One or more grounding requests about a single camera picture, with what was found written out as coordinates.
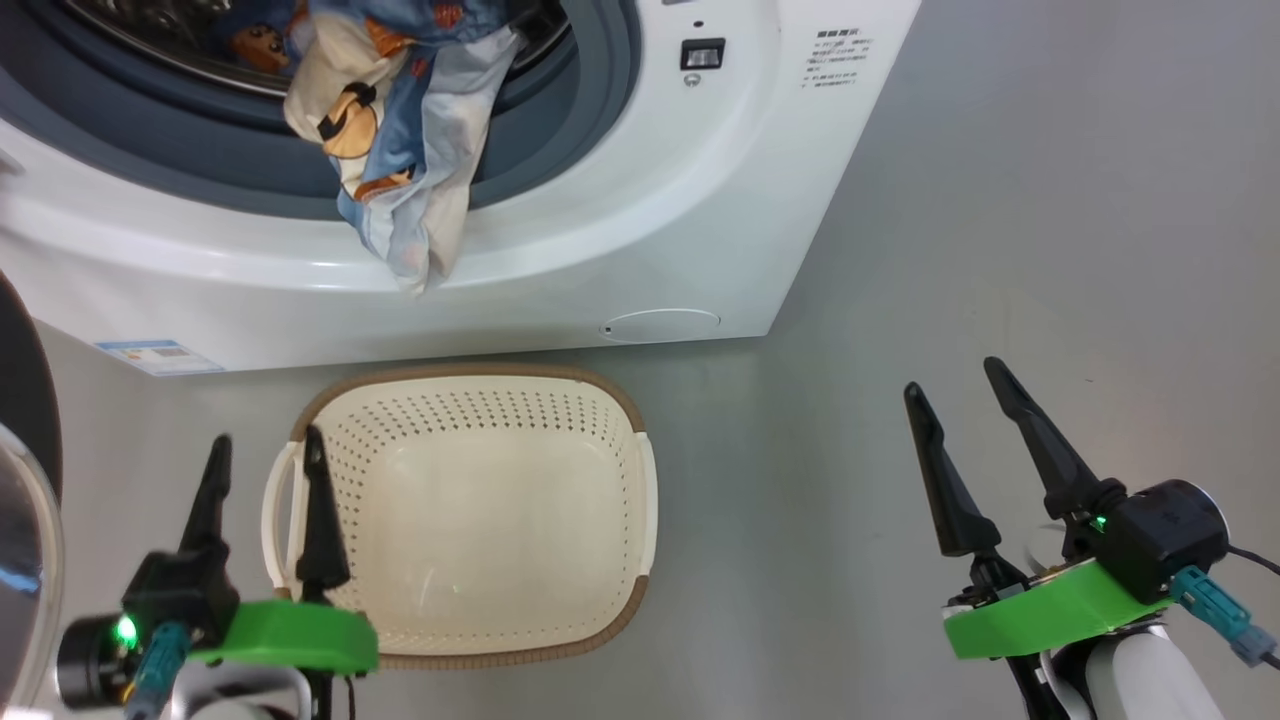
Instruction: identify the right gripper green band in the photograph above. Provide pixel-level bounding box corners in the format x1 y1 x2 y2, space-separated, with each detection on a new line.
904 356 1176 661

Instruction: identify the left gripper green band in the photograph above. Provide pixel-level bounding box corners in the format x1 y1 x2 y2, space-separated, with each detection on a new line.
178 425 381 676

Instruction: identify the black glass washing machine door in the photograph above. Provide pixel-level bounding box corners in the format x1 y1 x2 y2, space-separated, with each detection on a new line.
0 270 66 720

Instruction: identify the cream pale blue garment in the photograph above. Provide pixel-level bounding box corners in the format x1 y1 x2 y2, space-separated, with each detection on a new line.
283 10 523 298

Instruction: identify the cream laundry basket brown rim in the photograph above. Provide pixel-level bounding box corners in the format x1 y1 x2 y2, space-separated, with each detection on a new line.
261 364 659 671

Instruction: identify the grey rubber door gasket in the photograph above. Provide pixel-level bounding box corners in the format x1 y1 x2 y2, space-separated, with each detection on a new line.
0 0 643 223

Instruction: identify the white front-load washing machine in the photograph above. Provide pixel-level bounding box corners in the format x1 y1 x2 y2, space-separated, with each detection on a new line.
0 0 923 376

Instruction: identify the steel washing machine drum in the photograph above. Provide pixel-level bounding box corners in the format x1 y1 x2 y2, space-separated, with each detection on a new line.
60 0 571 101

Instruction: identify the blue energy label sticker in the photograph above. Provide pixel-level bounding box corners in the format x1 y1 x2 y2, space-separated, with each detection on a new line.
95 339 227 377

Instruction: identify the oval white filter cover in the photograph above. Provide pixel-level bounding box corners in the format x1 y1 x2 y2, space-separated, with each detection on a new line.
600 308 722 344

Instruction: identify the teal left camera connector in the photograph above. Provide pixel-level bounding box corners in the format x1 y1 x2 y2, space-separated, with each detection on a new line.
122 620 191 720

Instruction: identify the teal camera connector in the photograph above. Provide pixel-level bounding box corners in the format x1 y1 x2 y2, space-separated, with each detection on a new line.
122 620 191 720
1170 565 1280 669

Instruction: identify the teal right camera connector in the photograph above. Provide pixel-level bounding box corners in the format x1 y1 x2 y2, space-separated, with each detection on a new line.
1170 565 1280 669

